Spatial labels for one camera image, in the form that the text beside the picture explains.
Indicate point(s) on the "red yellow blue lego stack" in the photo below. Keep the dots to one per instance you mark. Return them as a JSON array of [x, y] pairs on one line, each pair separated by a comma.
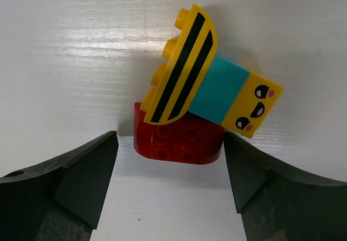
[[196, 96]]

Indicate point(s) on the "blue small lego brick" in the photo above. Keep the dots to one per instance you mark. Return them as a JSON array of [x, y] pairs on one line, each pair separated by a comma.
[[218, 90]]

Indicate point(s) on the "red arched lego brick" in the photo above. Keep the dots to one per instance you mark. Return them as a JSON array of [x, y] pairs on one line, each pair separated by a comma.
[[189, 140]]

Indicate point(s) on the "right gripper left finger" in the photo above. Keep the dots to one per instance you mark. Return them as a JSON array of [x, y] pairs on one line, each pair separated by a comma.
[[61, 198]]

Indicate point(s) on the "yellow striped curved lego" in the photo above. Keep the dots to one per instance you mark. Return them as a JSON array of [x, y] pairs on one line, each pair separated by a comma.
[[189, 56]]

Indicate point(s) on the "yellow face lego brick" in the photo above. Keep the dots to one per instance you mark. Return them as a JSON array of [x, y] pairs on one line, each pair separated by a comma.
[[252, 104]]

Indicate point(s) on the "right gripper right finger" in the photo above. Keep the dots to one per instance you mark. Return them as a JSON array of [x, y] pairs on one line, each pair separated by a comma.
[[278, 201]]

